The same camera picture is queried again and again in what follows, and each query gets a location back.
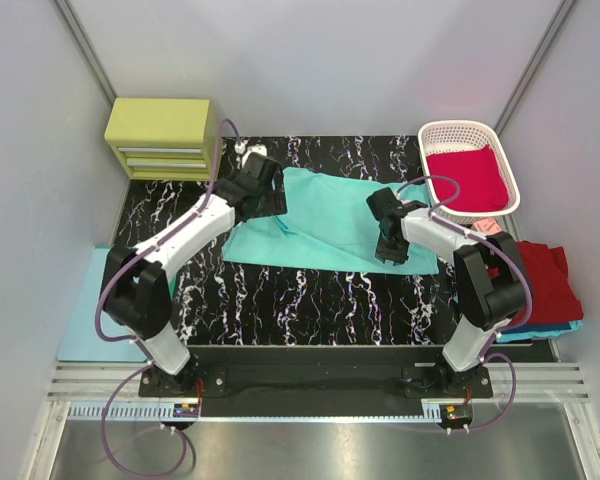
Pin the pink paper card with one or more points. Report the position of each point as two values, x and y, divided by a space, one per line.
487 226

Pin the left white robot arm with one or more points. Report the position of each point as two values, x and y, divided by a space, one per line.
135 302

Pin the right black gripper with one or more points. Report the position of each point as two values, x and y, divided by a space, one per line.
398 256

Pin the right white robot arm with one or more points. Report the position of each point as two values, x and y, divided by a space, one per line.
490 279

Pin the teal t shirt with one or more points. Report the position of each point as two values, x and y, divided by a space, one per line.
328 226

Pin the magenta shirt in basket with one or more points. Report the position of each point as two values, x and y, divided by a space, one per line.
476 171

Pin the yellow drawer cabinet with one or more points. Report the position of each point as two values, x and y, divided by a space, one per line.
163 139

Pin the dark red folded shirt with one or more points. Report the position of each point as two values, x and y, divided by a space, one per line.
554 302

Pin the white plastic laundry basket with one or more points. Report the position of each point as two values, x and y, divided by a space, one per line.
463 135

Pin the green clipboard with paper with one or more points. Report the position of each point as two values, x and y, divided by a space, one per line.
80 342

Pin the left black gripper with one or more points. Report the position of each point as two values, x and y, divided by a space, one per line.
272 185

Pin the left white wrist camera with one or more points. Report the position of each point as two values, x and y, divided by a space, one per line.
244 151

